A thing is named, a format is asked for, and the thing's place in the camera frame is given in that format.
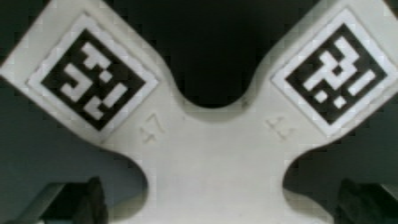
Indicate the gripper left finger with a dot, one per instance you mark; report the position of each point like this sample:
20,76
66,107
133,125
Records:
68,204

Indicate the white cross-shaped table base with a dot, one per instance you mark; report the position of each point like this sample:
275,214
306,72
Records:
213,152

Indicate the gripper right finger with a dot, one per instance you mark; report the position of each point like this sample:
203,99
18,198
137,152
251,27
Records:
366,203

